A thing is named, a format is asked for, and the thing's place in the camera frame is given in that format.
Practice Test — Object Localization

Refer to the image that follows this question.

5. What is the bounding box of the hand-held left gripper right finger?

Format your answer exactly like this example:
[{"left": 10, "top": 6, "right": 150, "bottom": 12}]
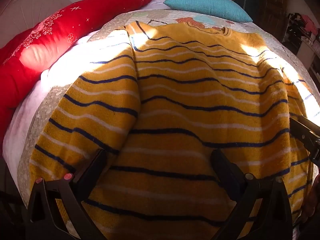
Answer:
[{"left": 211, "top": 149, "right": 293, "bottom": 240}]

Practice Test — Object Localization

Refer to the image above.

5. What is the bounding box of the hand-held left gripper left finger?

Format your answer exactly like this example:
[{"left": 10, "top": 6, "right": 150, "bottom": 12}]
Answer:
[{"left": 27, "top": 149, "right": 108, "bottom": 240}]

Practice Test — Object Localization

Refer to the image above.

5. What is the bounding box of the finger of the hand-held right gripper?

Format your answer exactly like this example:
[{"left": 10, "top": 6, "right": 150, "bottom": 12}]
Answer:
[{"left": 289, "top": 115, "right": 320, "bottom": 166}]

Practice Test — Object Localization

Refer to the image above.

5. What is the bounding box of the yellow striped sweater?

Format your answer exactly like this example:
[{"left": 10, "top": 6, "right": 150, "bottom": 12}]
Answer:
[{"left": 29, "top": 21, "right": 314, "bottom": 240}]

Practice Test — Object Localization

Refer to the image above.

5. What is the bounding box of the cluttered shelf rack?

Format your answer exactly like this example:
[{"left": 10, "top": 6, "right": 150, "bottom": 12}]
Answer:
[{"left": 282, "top": 12, "right": 320, "bottom": 80}]

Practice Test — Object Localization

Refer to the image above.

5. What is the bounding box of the pink cloth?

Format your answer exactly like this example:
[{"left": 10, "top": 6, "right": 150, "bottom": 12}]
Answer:
[{"left": 300, "top": 14, "right": 319, "bottom": 34}]

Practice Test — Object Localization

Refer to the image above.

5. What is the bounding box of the long red pillow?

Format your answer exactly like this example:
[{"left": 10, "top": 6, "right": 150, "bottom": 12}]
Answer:
[{"left": 0, "top": 0, "right": 155, "bottom": 140}]

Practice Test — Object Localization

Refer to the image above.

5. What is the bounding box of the dark wooden door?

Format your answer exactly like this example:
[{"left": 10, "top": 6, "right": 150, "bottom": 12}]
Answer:
[{"left": 255, "top": 0, "right": 288, "bottom": 28}]

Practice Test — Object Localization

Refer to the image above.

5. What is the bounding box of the teal pillow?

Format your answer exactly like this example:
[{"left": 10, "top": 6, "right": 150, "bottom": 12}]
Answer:
[{"left": 164, "top": 0, "right": 253, "bottom": 23}]

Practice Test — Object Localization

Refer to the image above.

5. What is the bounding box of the quilted patterned bedspread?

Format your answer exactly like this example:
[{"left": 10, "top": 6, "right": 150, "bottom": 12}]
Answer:
[{"left": 19, "top": 9, "right": 320, "bottom": 240}]

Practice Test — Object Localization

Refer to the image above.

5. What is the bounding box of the beige rounded headboard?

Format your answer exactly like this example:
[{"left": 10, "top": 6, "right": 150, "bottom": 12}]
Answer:
[{"left": 0, "top": 0, "right": 67, "bottom": 45}]

